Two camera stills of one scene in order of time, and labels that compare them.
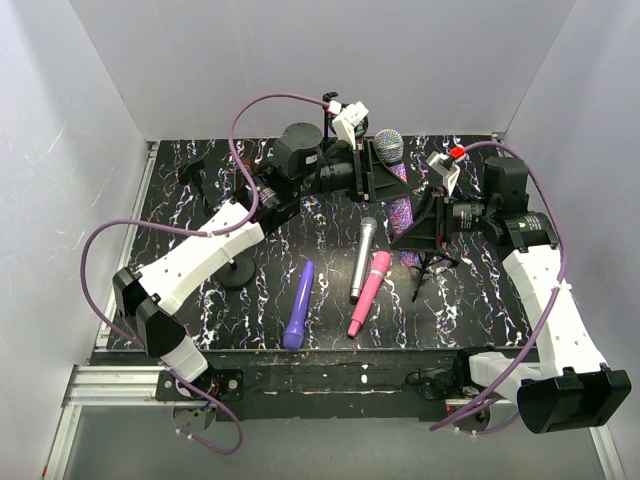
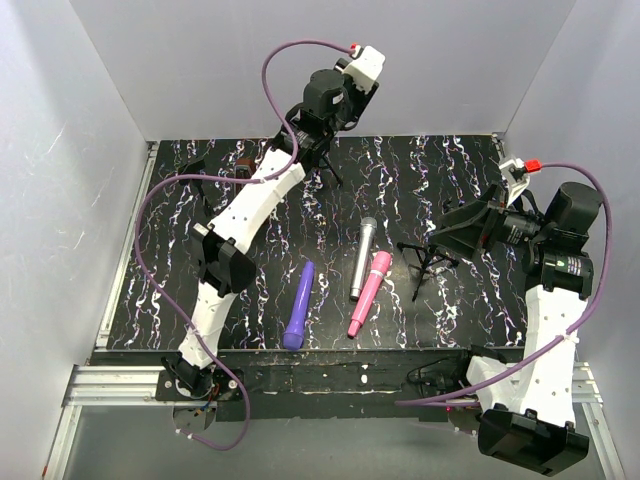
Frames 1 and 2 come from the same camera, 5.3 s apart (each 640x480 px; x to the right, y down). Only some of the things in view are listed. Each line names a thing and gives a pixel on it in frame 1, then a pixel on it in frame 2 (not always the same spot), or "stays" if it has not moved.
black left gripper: [360, 175] to [366, 93]
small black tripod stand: [428, 259] stays
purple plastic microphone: [293, 337] stays
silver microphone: [368, 225] stays
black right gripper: [441, 220] to [493, 220]
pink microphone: [381, 262] stays
